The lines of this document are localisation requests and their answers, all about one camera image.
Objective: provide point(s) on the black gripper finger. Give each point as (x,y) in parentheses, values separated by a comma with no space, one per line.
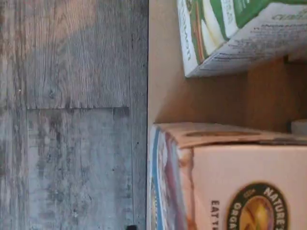
(131,227)

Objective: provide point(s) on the blue white oatmeal box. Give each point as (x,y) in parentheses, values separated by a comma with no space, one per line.
(239,167)

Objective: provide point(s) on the black metal shelf rack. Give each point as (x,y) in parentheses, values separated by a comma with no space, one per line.
(216,100)

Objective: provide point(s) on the green white oatmeal box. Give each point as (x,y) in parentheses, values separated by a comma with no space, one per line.
(216,36)

